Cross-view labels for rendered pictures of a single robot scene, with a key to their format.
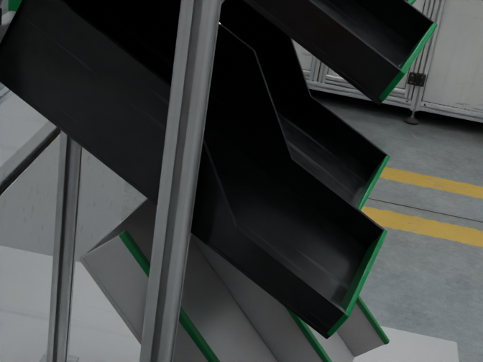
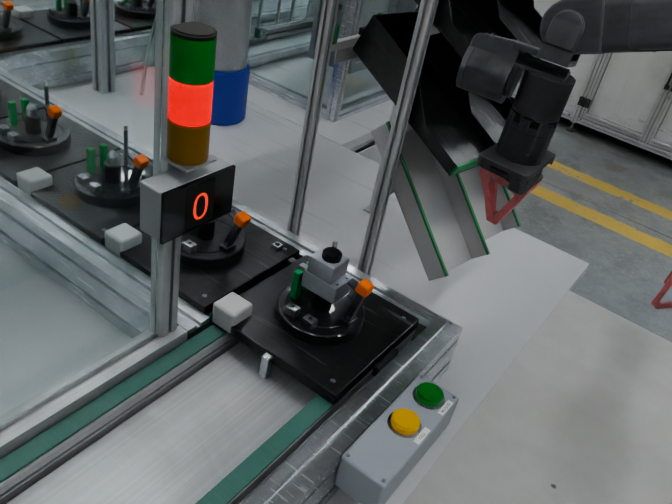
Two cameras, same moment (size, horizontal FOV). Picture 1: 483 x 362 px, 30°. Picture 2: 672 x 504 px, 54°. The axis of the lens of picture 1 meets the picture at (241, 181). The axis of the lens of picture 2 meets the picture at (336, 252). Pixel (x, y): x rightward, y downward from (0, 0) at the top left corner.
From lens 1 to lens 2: 0.57 m
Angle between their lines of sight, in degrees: 22
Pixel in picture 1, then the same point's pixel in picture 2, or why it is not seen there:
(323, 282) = (461, 159)
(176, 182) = (404, 99)
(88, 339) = (392, 205)
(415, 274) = (659, 282)
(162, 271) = (394, 135)
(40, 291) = not seen: hidden behind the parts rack
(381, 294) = (626, 287)
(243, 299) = (442, 174)
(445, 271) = not seen: outside the picture
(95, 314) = not seen: hidden behind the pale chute
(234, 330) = (433, 185)
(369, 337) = (511, 221)
